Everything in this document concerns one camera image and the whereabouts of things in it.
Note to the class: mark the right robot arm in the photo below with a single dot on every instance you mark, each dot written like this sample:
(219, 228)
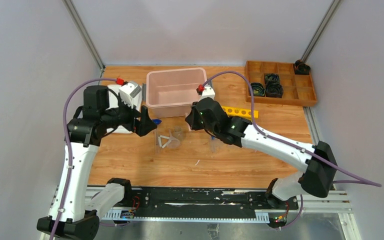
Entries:
(315, 164)

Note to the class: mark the aluminium frame post right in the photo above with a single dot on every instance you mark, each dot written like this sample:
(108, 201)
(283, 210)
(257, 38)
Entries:
(328, 16)

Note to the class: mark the yellow test tube rack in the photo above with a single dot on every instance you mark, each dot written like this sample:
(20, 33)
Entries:
(237, 112)

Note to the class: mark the clear glass funnel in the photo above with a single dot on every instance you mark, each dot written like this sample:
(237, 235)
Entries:
(173, 142)

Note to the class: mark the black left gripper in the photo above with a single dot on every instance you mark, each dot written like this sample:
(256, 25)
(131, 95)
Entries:
(137, 120)

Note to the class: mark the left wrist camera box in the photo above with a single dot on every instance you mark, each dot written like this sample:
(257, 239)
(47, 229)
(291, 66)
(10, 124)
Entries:
(131, 94)

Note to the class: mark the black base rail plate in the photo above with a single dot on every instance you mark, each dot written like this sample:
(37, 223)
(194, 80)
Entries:
(188, 203)

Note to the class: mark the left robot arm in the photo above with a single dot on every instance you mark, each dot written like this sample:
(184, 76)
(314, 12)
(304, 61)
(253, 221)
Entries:
(103, 111)

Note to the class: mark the wooden compartment tray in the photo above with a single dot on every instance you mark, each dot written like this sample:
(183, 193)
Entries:
(280, 83)

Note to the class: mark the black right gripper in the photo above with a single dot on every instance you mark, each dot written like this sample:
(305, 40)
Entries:
(191, 119)

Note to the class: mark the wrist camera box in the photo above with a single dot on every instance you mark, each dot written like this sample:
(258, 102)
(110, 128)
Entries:
(131, 94)
(208, 92)

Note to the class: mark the small glass beaker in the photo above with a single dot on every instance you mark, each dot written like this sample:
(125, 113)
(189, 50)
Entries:
(178, 133)

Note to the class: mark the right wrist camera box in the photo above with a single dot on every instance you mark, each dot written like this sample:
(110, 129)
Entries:
(208, 92)

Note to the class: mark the pink plastic storage bin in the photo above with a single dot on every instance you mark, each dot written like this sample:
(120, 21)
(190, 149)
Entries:
(170, 93)

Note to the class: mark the white clay triangle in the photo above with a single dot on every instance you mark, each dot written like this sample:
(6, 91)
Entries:
(163, 141)

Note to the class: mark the aluminium frame post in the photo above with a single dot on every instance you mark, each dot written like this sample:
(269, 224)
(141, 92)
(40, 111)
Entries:
(328, 16)
(77, 20)

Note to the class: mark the aluminium frame post left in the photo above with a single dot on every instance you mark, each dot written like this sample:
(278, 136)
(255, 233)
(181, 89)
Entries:
(77, 20)

